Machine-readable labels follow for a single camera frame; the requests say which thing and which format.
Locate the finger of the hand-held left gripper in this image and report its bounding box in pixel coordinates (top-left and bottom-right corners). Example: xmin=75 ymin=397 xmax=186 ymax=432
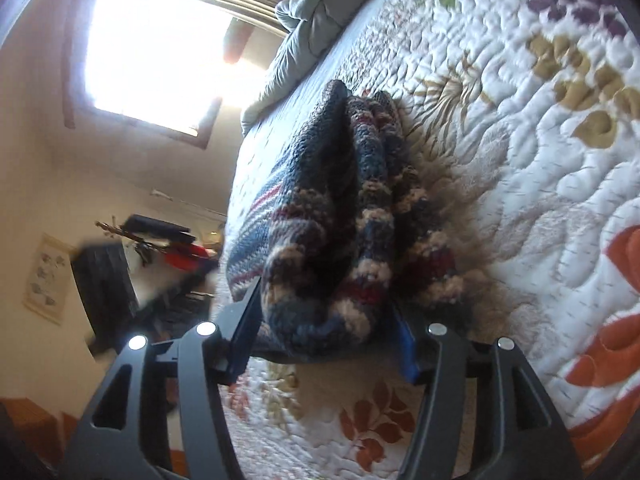
xmin=135 ymin=260 xmax=221 ymax=323

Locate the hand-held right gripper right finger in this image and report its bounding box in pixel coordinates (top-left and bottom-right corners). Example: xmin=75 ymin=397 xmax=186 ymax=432
xmin=392 ymin=305 xmax=583 ymax=480

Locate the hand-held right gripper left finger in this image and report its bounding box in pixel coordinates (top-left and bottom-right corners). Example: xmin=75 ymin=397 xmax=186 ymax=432
xmin=65 ymin=277 xmax=264 ymax=480

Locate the striped knit sweater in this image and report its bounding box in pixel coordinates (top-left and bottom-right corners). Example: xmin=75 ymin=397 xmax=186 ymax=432
xmin=225 ymin=80 xmax=473 ymax=362

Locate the red cloth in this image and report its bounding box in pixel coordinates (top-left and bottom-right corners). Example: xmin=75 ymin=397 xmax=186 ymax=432
xmin=164 ymin=244 xmax=210 ymax=272

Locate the black hanging garment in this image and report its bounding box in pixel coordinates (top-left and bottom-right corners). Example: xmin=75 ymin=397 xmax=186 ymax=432
xmin=121 ymin=214 xmax=197 ymax=245

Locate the wooden furniture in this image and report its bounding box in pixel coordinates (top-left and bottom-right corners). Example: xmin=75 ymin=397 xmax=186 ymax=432
xmin=0 ymin=395 xmax=76 ymax=480

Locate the floral quilted bedspread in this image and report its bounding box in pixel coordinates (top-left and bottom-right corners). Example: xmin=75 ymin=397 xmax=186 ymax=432
xmin=220 ymin=0 xmax=640 ymax=480

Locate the wood-framed window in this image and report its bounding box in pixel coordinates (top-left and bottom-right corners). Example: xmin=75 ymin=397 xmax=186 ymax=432
xmin=62 ymin=0 xmax=293 ymax=150

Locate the blue-grey comforter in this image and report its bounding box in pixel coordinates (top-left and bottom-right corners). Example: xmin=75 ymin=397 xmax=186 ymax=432
xmin=240 ymin=0 xmax=361 ymax=133

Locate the wall poster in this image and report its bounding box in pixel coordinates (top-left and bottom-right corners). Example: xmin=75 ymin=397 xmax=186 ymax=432
xmin=22 ymin=232 xmax=78 ymax=326

